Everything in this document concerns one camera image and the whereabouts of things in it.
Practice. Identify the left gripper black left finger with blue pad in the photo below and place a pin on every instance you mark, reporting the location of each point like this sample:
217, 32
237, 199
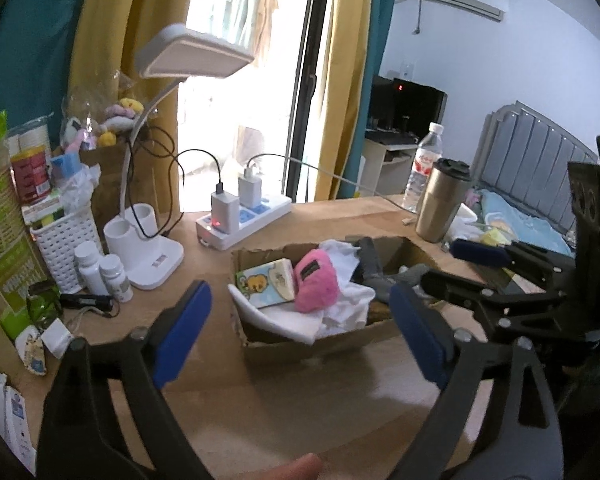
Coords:
81, 436

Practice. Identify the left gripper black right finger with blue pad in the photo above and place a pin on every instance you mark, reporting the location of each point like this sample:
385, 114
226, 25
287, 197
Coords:
519, 437

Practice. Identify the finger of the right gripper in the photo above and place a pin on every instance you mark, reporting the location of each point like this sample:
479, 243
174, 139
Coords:
542, 267
488, 305

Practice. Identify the grey sock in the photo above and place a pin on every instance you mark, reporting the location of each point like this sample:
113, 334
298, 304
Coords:
370, 273

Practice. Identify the white towel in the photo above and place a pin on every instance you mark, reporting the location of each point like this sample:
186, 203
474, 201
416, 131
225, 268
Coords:
348, 314

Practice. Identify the pink plush toy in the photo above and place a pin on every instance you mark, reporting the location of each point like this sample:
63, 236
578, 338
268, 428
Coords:
316, 280

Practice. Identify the cartoon tissue pack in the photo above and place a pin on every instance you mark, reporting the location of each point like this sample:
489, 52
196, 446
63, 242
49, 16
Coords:
269, 284

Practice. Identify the white price tag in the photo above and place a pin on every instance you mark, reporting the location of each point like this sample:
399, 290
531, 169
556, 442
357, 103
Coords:
56, 338

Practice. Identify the steel travel tumbler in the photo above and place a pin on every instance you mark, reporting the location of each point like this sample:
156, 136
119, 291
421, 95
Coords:
446, 188

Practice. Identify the grey bed headboard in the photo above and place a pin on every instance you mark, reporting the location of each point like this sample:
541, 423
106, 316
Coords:
523, 156

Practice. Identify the clear water bottle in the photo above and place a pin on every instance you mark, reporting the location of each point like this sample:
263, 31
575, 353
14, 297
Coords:
429, 150

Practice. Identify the white pill bottle right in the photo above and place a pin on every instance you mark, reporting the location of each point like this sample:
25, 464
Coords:
114, 276

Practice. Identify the white pill bottle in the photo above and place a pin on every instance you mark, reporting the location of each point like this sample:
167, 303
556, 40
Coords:
114, 276
88, 257

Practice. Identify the green snack package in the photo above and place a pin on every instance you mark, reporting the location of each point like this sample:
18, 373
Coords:
20, 266

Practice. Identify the white pill bottle left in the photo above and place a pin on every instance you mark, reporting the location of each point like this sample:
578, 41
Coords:
88, 257

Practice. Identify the white desk lamp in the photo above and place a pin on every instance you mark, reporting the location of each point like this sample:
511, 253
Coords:
174, 54

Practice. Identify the white perforated basket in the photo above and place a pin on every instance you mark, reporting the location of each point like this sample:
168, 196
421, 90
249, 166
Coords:
56, 243

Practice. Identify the cardboard box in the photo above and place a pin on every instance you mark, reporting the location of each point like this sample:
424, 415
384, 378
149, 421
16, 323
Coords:
264, 348

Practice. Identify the black computer monitor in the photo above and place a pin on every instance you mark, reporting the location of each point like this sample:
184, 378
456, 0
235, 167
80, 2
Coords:
403, 110

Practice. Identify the brown paper bag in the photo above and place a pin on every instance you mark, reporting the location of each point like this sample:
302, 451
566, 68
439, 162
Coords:
105, 200

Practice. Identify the white power strip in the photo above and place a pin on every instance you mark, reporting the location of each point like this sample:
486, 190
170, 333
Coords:
229, 223

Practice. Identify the red tin can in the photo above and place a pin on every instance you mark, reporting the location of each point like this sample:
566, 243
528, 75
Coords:
30, 172

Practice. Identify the yellow curtain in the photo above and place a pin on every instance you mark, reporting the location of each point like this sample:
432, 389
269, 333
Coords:
345, 58

